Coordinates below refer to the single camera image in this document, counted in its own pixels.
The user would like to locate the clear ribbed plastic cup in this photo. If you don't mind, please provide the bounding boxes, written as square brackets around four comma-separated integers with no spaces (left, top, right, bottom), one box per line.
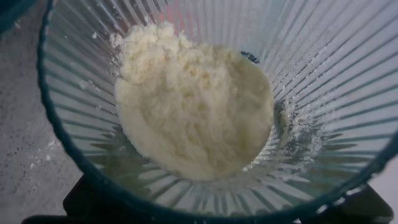
[36,0,398,224]

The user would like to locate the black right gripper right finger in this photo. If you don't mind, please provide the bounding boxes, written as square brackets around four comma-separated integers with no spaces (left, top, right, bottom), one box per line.
[310,183,394,223]

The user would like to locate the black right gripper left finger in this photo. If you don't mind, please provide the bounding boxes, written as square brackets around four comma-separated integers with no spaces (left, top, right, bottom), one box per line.
[63,175,125,217]

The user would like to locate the teal square tray with handles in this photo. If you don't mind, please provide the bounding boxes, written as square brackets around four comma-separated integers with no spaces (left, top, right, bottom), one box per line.
[0,0,39,34]

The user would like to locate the white powder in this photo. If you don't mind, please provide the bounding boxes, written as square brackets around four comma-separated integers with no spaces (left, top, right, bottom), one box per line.
[114,21,275,182]

